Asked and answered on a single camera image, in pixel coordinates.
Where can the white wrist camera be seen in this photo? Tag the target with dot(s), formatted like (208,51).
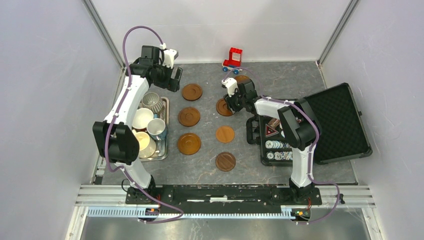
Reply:
(169,56)
(231,85)

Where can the red toy truck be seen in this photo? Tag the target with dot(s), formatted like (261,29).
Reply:
(234,61)

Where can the dark wooden coaster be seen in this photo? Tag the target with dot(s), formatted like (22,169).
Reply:
(225,161)

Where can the light wooden coaster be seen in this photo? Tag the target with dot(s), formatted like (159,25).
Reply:
(225,134)

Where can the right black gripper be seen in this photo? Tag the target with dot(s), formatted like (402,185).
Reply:
(229,101)

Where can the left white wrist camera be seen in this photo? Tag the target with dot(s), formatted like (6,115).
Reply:
(169,56)

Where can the blue white mug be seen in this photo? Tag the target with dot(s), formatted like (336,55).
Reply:
(157,129)

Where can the brown wooden coaster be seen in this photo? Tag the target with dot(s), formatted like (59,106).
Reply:
(189,143)
(222,108)
(242,79)
(189,116)
(192,92)

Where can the grey ribbed mug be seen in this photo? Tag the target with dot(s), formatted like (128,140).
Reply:
(153,102)

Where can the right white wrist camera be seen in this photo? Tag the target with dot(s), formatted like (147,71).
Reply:
(231,85)

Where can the white bowl mug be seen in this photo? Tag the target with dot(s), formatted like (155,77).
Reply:
(141,118)

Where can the metal tray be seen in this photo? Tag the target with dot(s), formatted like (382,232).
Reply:
(162,146)

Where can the cream ribbed mug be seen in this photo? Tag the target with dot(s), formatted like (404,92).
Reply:
(147,146)

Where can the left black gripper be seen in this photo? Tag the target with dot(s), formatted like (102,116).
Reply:
(170,84)

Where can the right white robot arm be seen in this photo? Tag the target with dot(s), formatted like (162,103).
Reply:
(299,125)

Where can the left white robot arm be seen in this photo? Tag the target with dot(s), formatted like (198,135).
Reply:
(113,136)

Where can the black poker chip case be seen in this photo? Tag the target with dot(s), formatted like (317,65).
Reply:
(342,133)

